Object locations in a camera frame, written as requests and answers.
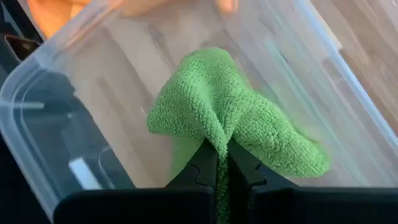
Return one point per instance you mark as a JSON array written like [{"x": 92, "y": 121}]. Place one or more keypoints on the green microfiber towel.
[{"x": 211, "y": 102}]

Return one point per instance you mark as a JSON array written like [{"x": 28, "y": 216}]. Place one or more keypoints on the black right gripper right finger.
[{"x": 280, "y": 205}]

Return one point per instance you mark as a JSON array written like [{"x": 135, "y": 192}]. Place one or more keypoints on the clear plastic bin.
[{"x": 124, "y": 77}]

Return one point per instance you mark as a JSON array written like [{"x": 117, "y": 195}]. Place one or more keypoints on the orange microfiber towel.
[{"x": 53, "y": 15}]

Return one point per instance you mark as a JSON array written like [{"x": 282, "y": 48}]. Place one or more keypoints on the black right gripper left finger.
[{"x": 186, "y": 205}]

